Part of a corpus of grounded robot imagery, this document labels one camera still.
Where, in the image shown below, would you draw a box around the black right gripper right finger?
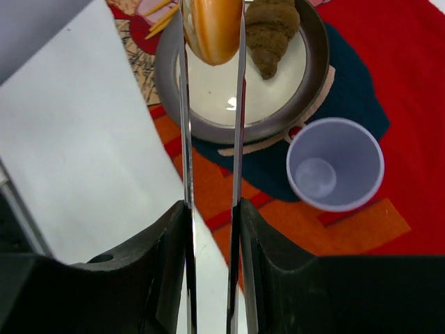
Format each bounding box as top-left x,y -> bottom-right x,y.
241,200 -> 444,333

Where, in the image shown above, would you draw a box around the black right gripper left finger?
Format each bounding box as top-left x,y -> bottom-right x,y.
1,201 -> 185,333

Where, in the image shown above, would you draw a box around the metal tongs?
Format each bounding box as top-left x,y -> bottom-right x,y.
178,1 -> 246,333

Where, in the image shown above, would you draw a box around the oval glazed bread roll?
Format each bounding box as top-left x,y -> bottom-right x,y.
181,0 -> 243,66

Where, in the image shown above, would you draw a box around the brown chocolate croissant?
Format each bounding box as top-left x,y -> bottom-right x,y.
245,0 -> 300,80

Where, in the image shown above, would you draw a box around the lilac plastic cup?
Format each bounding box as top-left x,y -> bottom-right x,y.
286,118 -> 385,212

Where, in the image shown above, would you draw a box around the metal plate cream centre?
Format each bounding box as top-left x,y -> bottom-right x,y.
154,1 -> 331,145

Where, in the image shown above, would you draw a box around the red patterned cloth mat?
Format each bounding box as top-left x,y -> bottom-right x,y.
106,0 -> 445,267

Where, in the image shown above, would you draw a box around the wooden chopstick pair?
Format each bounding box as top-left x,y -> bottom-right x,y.
144,1 -> 179,40

